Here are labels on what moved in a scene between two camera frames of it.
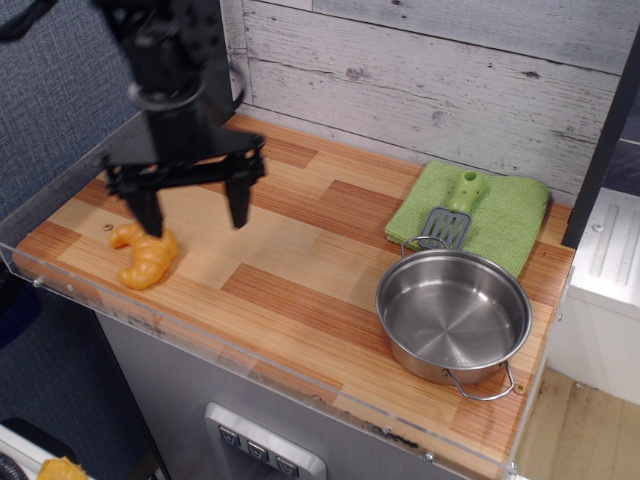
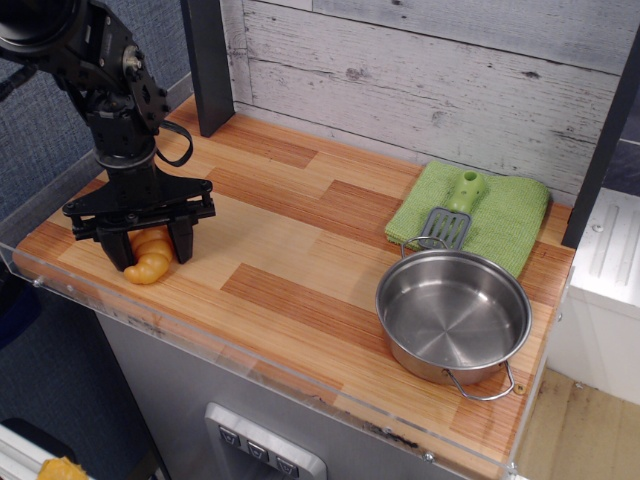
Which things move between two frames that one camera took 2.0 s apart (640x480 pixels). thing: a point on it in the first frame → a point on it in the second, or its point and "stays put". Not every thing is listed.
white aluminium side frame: (595, 330) stays put
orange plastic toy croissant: (151, 254) stays put
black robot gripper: (184, 149) → (139, 196)
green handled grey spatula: (446, 228) stays put
